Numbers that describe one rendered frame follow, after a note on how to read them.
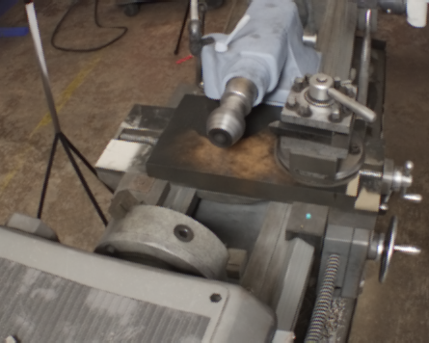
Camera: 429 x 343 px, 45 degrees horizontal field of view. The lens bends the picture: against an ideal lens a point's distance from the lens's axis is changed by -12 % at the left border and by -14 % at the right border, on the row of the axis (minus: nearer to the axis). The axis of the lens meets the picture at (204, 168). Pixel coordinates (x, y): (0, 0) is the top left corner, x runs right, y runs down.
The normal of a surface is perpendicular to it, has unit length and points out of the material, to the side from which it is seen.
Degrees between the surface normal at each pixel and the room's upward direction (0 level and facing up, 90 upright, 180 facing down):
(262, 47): 0
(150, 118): 0
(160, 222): 7
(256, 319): 45
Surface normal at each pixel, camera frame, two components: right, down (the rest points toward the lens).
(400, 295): -0.08, -0.74
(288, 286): 0.49, -0.51
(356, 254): -0.30, 0.66
